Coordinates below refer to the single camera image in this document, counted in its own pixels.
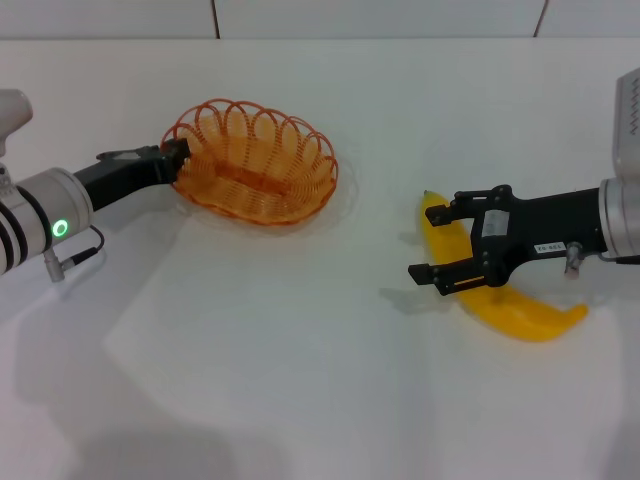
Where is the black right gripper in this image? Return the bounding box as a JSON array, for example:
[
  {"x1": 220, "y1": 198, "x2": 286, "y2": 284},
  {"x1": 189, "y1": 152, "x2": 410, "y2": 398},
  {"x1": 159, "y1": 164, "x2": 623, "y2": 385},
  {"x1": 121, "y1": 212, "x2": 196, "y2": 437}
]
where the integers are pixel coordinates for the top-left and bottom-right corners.
[{"x1": 407, "y1": 184, "x2": 609, "y2": 298}]

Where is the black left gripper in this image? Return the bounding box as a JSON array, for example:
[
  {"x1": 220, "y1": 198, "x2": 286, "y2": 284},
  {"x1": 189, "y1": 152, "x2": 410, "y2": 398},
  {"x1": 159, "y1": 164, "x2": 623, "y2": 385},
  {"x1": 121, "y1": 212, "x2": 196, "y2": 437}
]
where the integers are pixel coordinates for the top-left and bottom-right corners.
[{"x1": 73, "y1": 138, "x2": 192, "y2": 214}]

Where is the orange woven plastic basket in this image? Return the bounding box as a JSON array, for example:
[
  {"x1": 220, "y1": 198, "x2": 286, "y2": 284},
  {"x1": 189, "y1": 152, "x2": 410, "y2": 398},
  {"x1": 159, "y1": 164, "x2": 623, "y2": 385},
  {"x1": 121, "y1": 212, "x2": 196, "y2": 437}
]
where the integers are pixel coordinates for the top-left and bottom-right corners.
[{"x1": 160, "y1": 98, "x2": 340, "y2": 227}]

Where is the yellow plastic banana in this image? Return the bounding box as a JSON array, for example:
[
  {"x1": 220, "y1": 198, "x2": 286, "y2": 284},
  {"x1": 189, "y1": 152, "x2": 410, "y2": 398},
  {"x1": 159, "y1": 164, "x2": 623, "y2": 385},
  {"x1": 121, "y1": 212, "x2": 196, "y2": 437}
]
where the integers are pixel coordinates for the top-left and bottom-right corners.
[{"x1": 418, "y1": 189, "x2": 590, "y2": 344}]

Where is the silver vented left wrist box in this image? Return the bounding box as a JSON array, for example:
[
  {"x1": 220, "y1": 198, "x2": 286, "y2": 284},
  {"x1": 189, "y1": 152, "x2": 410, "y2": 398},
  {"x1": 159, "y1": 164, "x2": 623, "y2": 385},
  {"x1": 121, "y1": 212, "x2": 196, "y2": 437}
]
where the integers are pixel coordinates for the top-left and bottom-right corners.
[{"x1": 0, "y1": 88, "x2": 35, "y2": 157}]

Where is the silver vented wrist box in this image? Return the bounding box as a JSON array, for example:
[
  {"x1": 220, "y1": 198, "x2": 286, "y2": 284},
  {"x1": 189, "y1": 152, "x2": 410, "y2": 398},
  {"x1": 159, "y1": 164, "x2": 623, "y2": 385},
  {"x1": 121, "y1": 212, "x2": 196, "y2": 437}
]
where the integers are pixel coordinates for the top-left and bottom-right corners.
[
  {"x1": 0, "y1": 88, "x2": 35, "y2": 157},
  {"x1": 613, "y1": 69, "x2": 640, "y2": 177}
]

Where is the silver vented right wrist box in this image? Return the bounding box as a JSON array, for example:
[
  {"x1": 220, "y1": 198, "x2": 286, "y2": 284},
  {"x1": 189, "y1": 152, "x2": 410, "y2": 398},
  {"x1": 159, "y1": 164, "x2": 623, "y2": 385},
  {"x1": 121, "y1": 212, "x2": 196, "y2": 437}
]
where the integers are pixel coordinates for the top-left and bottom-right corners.
[{"x1": 613, "y1": 69, "x2": 640, "y2": 177}]

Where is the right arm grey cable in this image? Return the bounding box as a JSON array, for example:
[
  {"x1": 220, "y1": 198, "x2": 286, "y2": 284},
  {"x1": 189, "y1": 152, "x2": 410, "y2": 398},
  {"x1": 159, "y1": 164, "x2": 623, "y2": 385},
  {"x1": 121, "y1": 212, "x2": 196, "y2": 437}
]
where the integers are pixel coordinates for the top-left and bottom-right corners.
[{"x1": 563, "y1": 242, "x2": 640, "y2": 279}]

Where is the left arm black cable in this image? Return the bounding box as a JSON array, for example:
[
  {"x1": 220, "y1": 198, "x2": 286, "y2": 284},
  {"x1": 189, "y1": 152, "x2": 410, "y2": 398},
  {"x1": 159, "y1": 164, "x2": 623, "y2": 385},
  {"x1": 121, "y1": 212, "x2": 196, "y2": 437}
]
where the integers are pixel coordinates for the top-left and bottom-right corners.
[{"x1": 42, "y1": 224, "x2": 107, "y2": 284}]

